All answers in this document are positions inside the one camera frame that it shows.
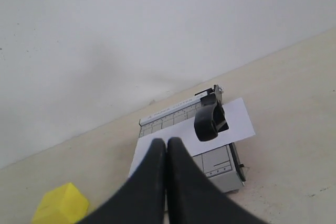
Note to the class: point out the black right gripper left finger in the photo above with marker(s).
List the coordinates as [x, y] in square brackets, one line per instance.
[141, 199]

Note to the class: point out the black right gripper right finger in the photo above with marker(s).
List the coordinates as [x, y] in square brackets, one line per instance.
[191, 197]

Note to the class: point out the yellow foam cube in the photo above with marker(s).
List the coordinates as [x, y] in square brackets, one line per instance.
[64, 204]

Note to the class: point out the white paper sheet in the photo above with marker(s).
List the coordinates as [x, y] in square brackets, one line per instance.
[240, 128]

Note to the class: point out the black cutter blade arm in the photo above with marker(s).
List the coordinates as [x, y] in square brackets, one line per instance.
[210, 118]

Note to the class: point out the grey paper cutter base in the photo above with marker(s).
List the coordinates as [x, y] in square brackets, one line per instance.
[221, 165]

